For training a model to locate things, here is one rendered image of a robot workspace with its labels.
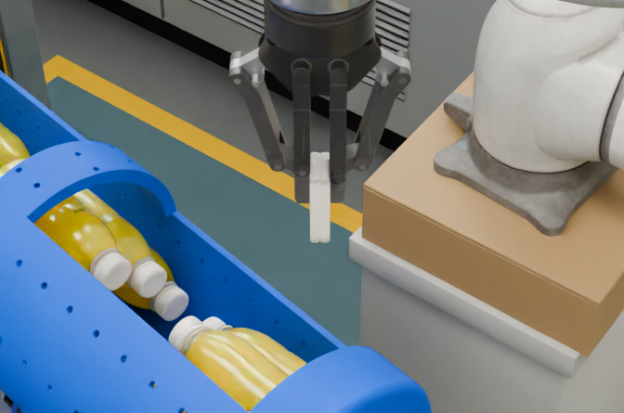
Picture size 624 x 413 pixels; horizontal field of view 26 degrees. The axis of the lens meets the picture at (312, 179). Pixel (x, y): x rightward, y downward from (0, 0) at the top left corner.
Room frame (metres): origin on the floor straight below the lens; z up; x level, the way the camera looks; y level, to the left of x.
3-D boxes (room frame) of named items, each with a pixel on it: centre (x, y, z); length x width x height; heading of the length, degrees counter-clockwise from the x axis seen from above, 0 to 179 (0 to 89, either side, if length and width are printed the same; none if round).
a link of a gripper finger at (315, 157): (0.73, 0.00, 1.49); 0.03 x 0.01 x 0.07; 0
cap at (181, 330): (0.88, 0.13, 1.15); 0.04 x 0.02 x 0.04; 135
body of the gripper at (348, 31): (0.73, -0.01, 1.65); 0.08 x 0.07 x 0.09; 90
